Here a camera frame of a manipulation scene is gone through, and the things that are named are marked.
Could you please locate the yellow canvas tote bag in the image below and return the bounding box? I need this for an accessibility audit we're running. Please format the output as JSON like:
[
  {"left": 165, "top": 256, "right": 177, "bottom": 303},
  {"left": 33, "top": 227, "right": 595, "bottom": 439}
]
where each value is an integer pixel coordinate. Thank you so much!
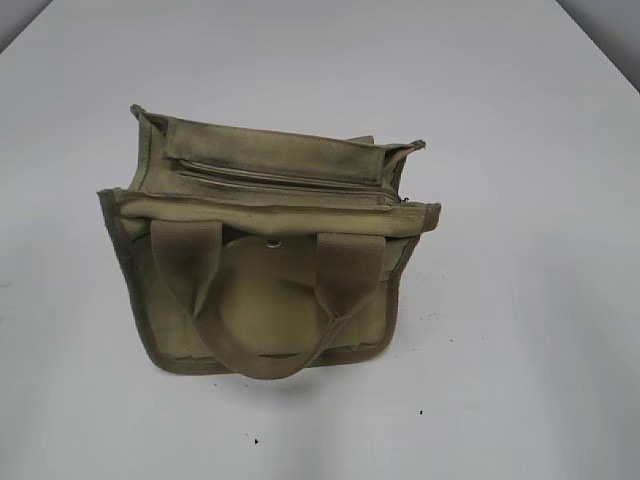
[{"left": 99, "top": 105, "right": 441, "bottom": 380}]

